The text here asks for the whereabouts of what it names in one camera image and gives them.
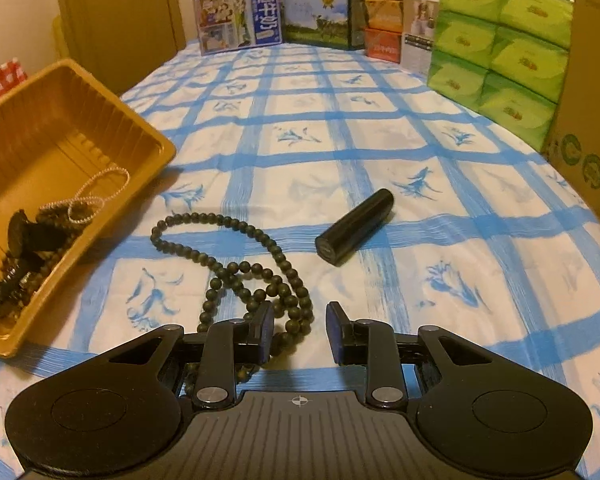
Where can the wooden door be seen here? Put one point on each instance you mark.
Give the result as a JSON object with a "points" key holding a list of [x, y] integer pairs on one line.
{"points": [[115, 25]]}

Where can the large cardboard box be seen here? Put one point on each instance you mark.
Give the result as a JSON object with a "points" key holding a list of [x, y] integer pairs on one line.
{"points": [[590, 85]]}

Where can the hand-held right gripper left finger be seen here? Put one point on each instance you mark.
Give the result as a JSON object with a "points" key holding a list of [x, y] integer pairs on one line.
{"points": [[265, 334]]}

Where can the black cylinder case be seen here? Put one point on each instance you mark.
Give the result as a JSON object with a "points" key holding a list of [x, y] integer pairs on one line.
{"points": [[355, 225]]}

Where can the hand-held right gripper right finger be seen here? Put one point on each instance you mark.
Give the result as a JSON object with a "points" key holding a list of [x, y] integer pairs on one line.
{"points": [[334, 334]]}

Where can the red-orange box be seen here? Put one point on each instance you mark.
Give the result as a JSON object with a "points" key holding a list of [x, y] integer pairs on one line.
{"points": [[382, 45]]}

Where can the blue cartoon printed box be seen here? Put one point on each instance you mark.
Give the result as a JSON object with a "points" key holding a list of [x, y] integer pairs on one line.
{"points": [[225, 20]]}

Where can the red checkered cloth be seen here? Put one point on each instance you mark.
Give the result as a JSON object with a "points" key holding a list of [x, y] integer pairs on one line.
{"points": [[0, 85]]}

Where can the orange box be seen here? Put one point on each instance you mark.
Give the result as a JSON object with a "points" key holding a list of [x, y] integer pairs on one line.
{"points": [[384, 14]]}

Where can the black wristwatch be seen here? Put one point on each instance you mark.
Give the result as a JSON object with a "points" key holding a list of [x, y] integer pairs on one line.
{"points": [[17, 232]]}

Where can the stack of green tissue packs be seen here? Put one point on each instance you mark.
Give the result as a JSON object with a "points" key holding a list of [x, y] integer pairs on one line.
{"points": [[500, 60]]}

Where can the white figure printed box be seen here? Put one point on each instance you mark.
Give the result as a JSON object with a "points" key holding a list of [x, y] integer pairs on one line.
{"points": [[419, 35]]}

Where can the green and white carton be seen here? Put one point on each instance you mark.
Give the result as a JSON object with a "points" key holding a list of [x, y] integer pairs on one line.
{"points": [[315, 20]]}

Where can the yellow plastic tray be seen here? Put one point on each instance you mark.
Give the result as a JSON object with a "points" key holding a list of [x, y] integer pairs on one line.
{"points": [[40, 125]]}

